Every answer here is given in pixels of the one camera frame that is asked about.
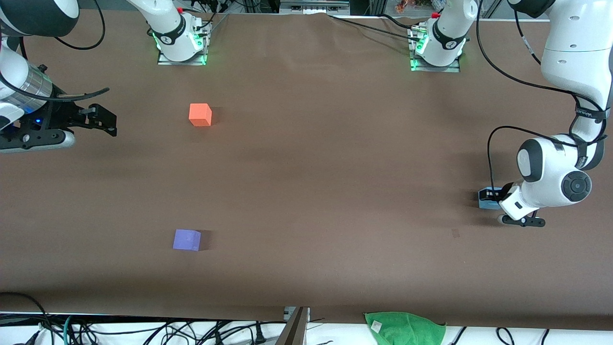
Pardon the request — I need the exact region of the blue foam block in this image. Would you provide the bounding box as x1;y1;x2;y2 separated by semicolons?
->
479;188;502;210

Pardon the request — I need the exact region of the orange foam block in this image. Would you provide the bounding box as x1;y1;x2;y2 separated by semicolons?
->
189;103;213;127

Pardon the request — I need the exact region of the purple foam block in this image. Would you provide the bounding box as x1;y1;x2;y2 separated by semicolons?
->
172;229;202;252

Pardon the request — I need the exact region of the green microfibre cloth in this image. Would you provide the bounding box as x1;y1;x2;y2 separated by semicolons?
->
364;311;447;345

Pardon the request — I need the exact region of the brown paper table cover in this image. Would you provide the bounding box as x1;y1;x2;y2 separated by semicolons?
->
0;9;613;331

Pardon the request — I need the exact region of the silver rack device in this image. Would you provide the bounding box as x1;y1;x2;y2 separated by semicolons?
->
280;0;350;15

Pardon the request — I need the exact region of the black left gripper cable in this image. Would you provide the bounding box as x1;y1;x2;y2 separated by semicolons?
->
477;0;611;192

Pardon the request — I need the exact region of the black right arm cable loop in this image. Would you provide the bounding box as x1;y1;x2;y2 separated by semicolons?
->
53;0;106;51

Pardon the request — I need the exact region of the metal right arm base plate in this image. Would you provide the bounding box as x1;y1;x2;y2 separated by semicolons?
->
157;22;211;66

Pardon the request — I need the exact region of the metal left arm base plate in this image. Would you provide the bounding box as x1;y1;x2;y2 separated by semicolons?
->
409;26;461;73

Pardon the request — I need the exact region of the thick black floor cable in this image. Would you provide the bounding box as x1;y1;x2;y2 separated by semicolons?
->
0;291;51;345

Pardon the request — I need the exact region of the black base power cable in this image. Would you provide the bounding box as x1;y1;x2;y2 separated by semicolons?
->
328;13;424;40

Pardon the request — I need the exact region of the teal cable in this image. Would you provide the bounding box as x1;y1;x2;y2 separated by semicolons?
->
61;315;79;345

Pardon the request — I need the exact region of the aluminium profile post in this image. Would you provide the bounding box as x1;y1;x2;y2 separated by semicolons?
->
275;307;311;345

